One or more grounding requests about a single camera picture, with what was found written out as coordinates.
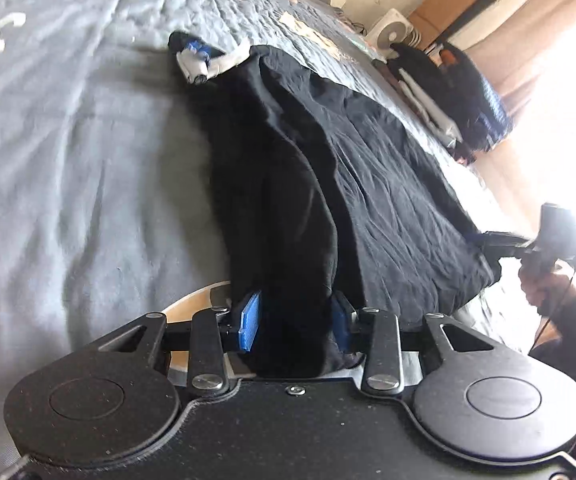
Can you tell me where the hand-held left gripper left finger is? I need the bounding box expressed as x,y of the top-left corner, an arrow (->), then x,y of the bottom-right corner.
88,289 -> 264,395

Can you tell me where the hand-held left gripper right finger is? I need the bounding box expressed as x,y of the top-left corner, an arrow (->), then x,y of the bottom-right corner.
332,291 -> 506,395

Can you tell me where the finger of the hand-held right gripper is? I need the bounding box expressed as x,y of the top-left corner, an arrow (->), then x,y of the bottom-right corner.
468,230 -> 531,261

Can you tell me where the black shirt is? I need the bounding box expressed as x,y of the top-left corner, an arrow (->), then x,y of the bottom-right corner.
168,30 -> 501,378

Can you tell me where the stack of folded dark clothes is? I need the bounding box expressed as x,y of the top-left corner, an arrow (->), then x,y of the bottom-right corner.
385,42 -> 511,153

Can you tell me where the person's right hand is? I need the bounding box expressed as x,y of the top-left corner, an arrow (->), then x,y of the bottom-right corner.
518,260 -> 571,317

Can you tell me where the beige curtain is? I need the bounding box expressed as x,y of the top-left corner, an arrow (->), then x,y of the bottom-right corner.
468,0 -> 576,126

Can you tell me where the white box fan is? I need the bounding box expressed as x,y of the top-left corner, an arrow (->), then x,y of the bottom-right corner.
368,7 -> 414,53

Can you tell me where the grey printed quilt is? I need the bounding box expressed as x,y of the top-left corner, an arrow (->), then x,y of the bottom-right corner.
0,0 -> 534,461

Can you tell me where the black cable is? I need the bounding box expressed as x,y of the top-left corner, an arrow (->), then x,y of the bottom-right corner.
530,267 -> 576,356

